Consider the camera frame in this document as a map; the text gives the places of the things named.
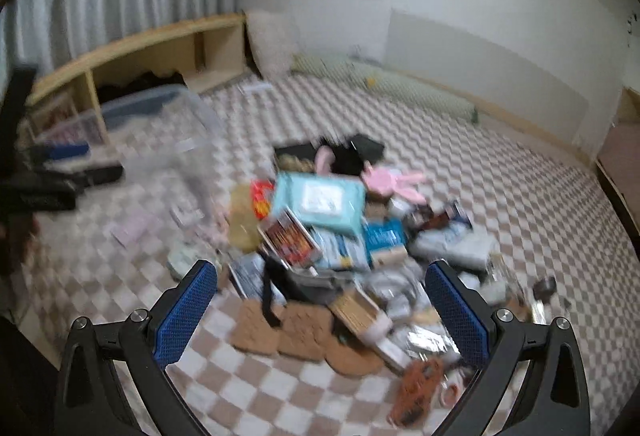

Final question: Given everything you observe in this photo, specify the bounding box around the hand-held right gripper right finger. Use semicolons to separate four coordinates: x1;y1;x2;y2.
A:
424;259;592;436

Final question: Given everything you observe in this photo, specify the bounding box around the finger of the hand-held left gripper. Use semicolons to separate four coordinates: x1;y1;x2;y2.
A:
35;163;125;191
31;143;91;163

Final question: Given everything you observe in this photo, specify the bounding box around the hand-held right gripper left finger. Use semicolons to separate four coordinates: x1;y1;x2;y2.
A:
54;259;219;436

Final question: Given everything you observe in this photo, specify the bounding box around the clear plastic storage container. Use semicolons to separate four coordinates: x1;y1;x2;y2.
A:
97;84;227;229

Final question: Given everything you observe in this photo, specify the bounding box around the grey fabric packet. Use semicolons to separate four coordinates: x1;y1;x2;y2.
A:
409;225;497;273

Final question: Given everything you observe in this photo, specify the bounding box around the pink paper sheet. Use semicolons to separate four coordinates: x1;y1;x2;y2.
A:
110;210;157;248

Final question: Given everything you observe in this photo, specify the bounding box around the square cork coaster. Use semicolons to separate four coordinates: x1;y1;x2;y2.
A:
234;300;287;358
277;303;334;363

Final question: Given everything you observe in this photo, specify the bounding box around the blue lidded storage box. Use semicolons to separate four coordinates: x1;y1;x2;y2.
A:
99;86;187;133

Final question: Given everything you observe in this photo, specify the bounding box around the orange patterned cloth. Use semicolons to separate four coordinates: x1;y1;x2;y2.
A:
389;357;447;428

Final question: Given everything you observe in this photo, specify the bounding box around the dark grey dome knob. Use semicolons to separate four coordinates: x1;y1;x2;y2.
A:
532;275;559;303

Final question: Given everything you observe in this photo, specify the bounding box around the box of wooden sticks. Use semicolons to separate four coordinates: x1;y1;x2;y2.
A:
329;287;394;345

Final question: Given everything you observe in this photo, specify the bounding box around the blue white carton box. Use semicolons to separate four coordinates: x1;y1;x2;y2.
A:
363;220;407;268

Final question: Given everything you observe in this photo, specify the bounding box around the dark cloth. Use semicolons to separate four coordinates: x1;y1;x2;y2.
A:
96;70;187;101

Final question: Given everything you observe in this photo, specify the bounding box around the round cork coaster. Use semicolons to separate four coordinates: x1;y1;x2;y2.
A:
324;340;387;378

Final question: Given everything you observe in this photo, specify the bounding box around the red printed matchbox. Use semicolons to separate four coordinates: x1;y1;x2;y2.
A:
259;208;324;270

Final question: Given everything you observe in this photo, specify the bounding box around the red yellow snack packet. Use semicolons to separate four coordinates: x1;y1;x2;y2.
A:
249;179;276;221

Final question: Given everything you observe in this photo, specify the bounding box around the wooden shelf unit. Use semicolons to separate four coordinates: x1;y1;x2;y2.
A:
25;13;249;149

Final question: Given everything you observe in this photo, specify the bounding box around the light blue wet wipes pack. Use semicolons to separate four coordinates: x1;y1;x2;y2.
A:
272;171;367;238

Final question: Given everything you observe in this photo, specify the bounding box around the black flat box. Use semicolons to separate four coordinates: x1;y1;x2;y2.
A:
349;133;386;163

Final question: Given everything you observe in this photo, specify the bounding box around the white fluffy pillow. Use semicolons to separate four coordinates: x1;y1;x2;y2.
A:
246;10;297;78

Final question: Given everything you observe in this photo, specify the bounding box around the green patterned bolster pillow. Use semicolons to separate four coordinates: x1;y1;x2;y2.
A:
291;53;482;123

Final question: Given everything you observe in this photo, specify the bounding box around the black pouch with strap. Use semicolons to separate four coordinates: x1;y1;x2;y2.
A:
261;255;362;328

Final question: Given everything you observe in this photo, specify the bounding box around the dark wooden bed frame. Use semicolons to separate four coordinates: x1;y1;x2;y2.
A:
594;85;640;238

